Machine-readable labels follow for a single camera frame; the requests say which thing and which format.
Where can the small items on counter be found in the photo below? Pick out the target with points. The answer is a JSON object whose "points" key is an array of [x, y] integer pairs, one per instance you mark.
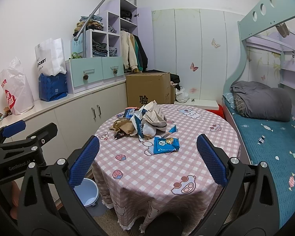
{"points": [[6, 112]]}

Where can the white red plastic bag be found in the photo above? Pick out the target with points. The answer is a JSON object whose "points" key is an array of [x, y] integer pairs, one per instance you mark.
{"points": [[16, 88]]}

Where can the teal bunk bed frame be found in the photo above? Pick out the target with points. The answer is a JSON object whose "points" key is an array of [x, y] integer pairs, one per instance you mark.
{"points": [[247, 32]]}

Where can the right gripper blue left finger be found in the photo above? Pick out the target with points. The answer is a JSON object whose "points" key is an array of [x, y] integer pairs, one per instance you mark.
{"points": [[81, 159]]}

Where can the white wardrobe with butterflies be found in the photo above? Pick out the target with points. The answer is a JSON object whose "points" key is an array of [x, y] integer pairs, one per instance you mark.
{"points": [[201, 46]]}

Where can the blue white torn package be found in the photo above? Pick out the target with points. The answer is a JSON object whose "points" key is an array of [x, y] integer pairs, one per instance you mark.
{"points": [[141, 127]]}

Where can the brown paper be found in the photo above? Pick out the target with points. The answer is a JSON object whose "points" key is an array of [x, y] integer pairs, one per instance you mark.
{"points": [[123, 127]]}

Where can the white low cabinet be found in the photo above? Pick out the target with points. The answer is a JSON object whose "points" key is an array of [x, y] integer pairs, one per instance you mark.
{"points": [[77, 116]]}

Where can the brown cardboard box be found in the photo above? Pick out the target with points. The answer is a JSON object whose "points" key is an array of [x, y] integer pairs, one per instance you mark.
{"points": [[147, 87]]}

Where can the blue fabric bag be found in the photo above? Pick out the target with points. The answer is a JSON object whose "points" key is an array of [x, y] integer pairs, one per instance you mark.
{"points": [[52, 88]]}

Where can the white paper shopping bag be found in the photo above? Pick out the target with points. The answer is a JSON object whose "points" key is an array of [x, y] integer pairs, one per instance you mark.
{"points": [[50, 58]]}

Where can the hanging jackets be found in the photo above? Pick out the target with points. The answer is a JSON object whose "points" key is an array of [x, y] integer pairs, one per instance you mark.
{"points": [[133, 54]]}

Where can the blue snack wrapper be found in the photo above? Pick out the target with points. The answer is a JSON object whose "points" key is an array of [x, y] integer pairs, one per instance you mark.
{"points": [[165, 145]]}

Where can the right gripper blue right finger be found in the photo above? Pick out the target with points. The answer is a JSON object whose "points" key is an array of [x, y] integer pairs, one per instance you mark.
{"points": [[214, 158]]}

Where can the teal drawer unit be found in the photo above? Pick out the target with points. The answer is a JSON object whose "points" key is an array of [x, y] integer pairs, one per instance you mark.
{"points": [[87, 73]]}

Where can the white low platform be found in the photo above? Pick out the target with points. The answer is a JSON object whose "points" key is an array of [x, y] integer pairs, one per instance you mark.
{"points": [[203, 104]]}

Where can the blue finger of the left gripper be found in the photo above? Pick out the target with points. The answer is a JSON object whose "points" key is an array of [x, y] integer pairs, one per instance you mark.
{"points": [[43, 132], [13, 129]]}

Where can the light blue trash bin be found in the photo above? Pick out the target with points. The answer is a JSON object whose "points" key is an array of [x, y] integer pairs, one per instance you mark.
{"points": [[87, 192]]}

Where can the round table pink checkered cloth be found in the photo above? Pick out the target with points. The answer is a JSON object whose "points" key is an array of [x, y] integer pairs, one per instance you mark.
{"points": [[137, 184]]}

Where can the white plastic bag on floor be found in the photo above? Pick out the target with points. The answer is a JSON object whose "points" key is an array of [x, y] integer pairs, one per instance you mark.
{"points": [[181, 95]]}

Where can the grey folded duvet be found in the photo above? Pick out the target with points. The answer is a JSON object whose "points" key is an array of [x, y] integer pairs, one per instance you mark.
{"points": [[259, 101]]}

